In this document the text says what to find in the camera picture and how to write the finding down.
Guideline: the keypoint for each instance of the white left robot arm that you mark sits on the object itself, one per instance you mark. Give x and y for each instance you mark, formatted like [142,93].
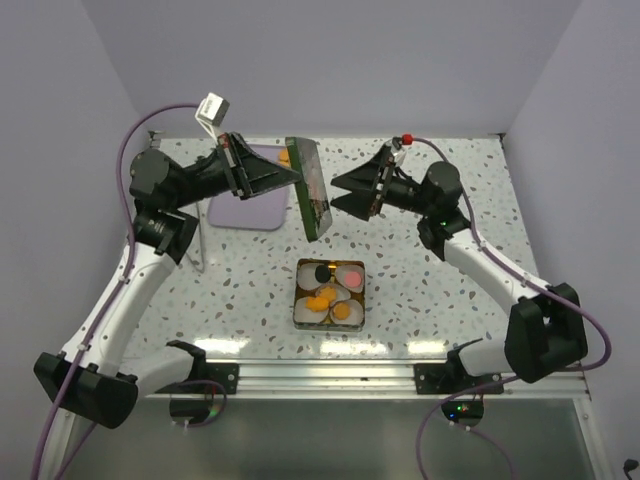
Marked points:
[85,378]

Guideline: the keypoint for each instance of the gold tin lid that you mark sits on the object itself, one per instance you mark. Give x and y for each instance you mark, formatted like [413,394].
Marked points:
[311,191]

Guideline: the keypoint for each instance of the white paper cup top-left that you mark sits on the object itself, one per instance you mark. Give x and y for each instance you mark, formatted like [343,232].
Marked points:
[306,277]

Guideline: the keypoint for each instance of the white paper cup bottom-left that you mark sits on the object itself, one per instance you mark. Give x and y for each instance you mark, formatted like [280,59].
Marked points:
[305,316]

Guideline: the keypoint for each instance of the pink round cookie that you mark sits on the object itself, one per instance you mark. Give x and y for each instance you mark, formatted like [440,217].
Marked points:
[353,279]

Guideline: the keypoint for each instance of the green christmas cookie tin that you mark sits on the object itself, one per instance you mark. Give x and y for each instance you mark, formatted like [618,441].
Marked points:
[328,324]

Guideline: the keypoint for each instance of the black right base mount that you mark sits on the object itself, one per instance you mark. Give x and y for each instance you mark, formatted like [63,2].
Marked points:
[449,377]

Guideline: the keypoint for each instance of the black sandwich cookie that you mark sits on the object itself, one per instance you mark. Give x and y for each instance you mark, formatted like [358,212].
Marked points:
[322,273]

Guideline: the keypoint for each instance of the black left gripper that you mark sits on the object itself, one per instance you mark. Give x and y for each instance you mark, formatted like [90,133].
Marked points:
[248,173]

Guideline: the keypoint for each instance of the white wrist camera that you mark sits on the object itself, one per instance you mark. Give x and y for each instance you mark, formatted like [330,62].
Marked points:
[398,154]
[210,114]

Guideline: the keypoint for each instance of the orange round cookie on tray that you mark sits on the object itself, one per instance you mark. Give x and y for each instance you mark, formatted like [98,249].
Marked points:
[283,158]

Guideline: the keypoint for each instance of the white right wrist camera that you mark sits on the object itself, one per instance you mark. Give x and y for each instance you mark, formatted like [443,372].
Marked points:
[398,154]

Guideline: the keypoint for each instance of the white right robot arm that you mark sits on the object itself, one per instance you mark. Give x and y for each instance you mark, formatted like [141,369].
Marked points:
[545,330]

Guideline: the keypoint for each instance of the purple tray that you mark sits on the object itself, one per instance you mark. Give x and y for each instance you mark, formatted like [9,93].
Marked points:
[263,213]

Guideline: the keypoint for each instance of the steel tongs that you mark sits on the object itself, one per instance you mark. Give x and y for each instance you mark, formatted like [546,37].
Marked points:
[196,254]

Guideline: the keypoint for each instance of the aluminium front rail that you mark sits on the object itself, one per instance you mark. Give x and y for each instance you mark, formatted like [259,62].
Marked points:
[327,379]

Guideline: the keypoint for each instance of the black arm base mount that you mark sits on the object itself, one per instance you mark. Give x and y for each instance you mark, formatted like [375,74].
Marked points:
[224,373]

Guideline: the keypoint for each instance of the white paper cup top-right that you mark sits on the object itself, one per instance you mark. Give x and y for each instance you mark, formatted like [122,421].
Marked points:
[340,274]

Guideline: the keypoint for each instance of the white paper cup centre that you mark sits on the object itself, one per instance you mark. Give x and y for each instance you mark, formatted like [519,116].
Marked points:
[342,293]

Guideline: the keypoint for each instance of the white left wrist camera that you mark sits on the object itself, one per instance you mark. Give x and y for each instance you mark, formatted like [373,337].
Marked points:
[210,114]

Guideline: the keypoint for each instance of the white paper cup bottom-right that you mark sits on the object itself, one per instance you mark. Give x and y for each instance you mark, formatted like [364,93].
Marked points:
[356,317]

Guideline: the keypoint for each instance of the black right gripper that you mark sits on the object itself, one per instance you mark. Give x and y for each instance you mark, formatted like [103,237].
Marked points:
[363,202]

